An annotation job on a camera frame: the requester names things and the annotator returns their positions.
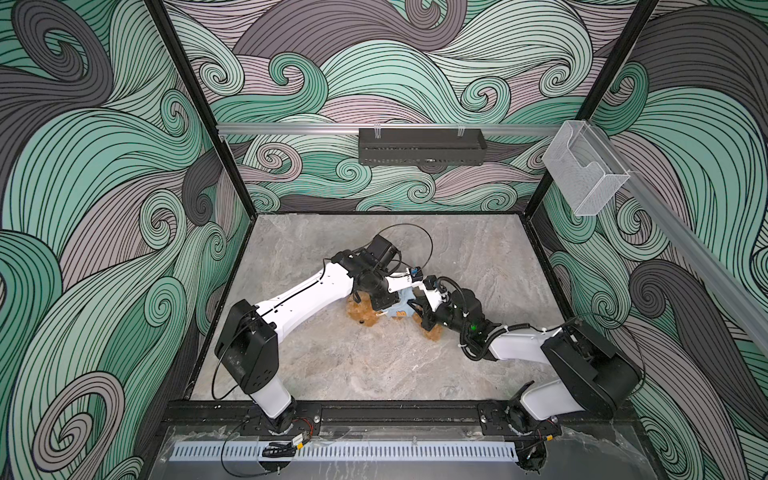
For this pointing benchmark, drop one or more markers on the aluminium rail back wall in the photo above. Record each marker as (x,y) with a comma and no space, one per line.
(304,128)

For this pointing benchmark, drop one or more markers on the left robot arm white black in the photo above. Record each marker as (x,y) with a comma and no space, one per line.
(248,346)

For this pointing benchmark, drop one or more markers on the aluminium rail wall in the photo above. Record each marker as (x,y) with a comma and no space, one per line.
(715,222)
(304,128)

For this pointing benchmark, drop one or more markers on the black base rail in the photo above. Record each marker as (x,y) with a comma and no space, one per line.
(492,417)

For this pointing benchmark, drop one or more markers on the clear plastic wall bin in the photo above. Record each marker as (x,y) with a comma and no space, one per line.
(585,166)

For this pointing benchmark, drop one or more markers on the light blue fleece hoodie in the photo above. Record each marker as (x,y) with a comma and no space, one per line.
(401,303)

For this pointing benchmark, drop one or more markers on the black wall tray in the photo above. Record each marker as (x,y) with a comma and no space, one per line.
(439,147)

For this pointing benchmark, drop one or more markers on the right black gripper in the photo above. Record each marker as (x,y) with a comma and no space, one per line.
(427,314)

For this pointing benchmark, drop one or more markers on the brown teddy bear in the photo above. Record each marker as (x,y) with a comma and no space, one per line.
(360,310)

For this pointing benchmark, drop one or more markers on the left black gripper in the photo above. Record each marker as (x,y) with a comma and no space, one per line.
(389,299)

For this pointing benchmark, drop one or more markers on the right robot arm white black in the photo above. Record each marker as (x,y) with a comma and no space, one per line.
(593,375)

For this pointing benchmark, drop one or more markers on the aluminium rail right wall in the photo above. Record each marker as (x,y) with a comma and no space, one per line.
(715,222)

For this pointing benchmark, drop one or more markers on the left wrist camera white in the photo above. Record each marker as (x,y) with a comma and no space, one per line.
(404,280)

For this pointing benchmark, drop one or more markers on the white slotted cable duct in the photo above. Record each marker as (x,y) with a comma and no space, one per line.
(454,451)

